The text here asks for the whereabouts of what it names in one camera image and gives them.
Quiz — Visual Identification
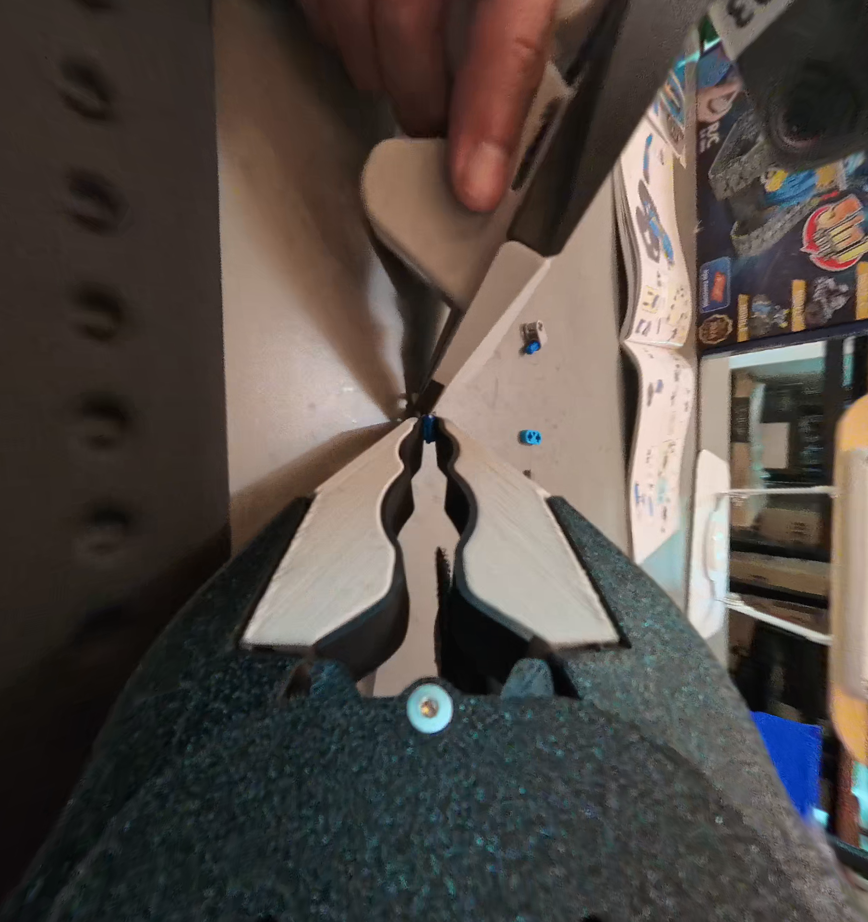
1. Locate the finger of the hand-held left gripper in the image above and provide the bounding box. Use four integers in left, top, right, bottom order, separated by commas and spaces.
411, 241, 552, 417

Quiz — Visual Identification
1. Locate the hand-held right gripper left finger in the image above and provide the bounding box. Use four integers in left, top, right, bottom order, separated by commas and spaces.
241, 418, 426, 681

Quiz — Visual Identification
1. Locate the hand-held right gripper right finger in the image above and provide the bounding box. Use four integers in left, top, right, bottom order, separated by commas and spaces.
434, 418, 620, 681

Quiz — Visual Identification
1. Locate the grey desk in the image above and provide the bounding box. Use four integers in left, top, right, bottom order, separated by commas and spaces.
214, 0, 701, 700

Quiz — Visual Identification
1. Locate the wooden top desk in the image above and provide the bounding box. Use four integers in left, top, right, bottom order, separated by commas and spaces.
830, 392, 868, 854

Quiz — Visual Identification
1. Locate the person's left hand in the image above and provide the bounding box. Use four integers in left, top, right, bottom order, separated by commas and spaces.
312, 0, 559, 213

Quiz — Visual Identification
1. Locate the dark blue toy box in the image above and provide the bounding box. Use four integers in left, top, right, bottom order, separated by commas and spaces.
693, 43, 868, 354

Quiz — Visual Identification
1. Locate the blue sticker sheet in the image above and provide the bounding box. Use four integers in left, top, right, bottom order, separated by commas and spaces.
653, 54, 698, 163

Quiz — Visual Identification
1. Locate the open instruction booklet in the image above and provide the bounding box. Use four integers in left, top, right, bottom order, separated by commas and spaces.
614, 119, 698, 566

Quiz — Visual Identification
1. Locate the white folding stand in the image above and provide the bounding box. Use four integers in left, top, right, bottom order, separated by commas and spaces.
686, 443, 868, 710

